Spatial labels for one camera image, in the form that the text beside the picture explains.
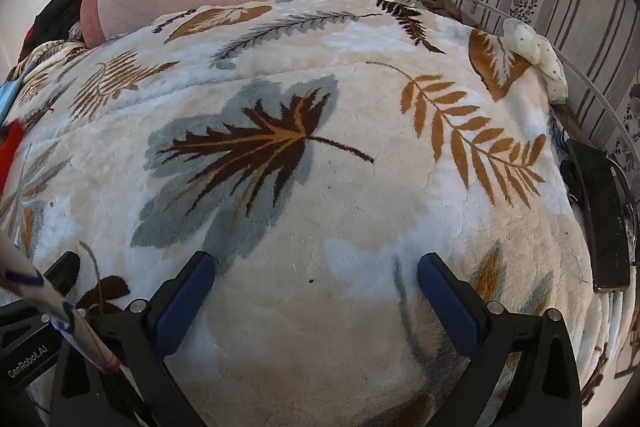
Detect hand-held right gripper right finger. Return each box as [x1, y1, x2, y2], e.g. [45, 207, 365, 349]
[417, 252, 583, 427]

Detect blue cloth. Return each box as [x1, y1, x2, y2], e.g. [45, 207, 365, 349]
[0, 74, 25, 120]

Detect white spotted scrunchie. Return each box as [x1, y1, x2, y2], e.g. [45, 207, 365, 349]
[502, 18, 567, 102]

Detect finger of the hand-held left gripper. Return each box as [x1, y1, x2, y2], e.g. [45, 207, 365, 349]
[31, 251, 82, 308]

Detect red-edged white box lid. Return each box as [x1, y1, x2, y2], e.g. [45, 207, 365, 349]
[0, 119, 26, 200]

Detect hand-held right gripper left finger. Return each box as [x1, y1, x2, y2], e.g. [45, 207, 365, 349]
[49, 251, 216, 427]

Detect black rectangular device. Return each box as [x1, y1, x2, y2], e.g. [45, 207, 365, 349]
[559, 138, 637, 293]

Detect pile of dark clothes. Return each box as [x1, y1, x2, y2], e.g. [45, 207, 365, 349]
[19, 0, 95, 60]

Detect leaf print fleece blanket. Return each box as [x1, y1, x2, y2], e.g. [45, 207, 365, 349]
[0, 0, 636, 427]

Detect thin grey cable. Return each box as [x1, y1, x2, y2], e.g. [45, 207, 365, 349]
[461, 0, 640, 152]

